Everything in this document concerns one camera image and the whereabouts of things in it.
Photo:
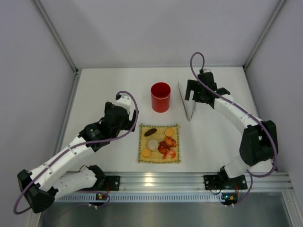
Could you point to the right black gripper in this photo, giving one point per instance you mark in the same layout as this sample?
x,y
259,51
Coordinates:
x,y
194,89

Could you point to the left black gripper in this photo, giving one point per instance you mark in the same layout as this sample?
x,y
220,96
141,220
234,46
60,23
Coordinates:
x,y
132,119

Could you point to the metal tongs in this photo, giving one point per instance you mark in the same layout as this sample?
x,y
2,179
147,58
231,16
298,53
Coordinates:
x,y
188,105

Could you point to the dark brown sea cucumber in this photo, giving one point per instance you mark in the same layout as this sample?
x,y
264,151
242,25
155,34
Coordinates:
x,y
150,132

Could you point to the white rice ball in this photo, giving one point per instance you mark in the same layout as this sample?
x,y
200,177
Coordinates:
x,y
152,144

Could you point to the round cracker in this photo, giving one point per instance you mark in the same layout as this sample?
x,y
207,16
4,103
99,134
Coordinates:
x,y
169,132
146,153

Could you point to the red strawberry slice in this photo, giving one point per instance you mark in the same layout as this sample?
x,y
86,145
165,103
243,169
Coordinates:
x,y
163,147

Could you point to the red bacon slice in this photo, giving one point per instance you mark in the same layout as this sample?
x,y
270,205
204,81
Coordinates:
x,y
170,153

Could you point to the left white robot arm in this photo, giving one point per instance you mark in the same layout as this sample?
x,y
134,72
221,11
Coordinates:
x,y
43,185

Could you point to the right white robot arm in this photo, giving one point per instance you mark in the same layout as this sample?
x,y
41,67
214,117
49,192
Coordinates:
x,y
259,138

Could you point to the red cylindrical container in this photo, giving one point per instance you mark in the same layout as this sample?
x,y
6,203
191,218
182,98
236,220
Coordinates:
x,y
160,97

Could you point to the bamboo tray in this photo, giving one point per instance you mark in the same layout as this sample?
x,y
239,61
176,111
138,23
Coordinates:
x,y
156,156

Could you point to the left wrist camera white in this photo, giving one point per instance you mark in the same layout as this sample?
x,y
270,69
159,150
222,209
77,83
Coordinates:
x,y
124,101

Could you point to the right aluminium frame post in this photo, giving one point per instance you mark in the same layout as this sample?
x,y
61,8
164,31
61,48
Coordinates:
x,y
265,69

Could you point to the aluminium frame post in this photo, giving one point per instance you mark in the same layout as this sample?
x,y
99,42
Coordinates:
x,y
265,69
75,76

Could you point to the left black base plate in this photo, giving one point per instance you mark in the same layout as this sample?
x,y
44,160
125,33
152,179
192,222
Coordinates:
x,y
111,183

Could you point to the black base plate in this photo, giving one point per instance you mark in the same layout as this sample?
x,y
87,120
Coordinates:
x,y
215,182
111,183

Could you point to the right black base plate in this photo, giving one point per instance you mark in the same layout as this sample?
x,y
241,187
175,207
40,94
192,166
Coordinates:
x,y
215,182

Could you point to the slotted cable duct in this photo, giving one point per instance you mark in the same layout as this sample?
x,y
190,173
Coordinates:
x,y
141,197

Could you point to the left aluminium frame post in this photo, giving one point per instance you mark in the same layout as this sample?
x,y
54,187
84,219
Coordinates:
x,y
75,76

